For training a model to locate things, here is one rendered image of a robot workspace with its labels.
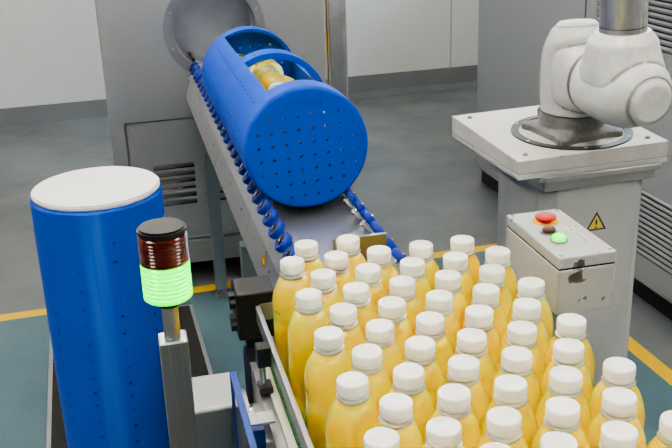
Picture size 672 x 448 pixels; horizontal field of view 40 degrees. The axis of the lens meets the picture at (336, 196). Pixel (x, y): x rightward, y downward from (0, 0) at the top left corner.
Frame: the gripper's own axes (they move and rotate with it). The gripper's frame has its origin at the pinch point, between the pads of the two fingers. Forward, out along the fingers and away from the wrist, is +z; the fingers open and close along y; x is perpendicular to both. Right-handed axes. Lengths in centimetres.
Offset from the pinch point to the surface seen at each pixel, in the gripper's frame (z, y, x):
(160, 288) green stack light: 31, 92, -15
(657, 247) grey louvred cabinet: 123, -136, 106
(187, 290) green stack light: 32, 90, -12
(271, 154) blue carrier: 41.4, 2.6, -15.3
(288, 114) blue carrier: 32.6, 1.1, -11.3
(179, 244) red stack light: 25, 90, -12
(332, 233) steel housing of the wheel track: 57, 10, -2
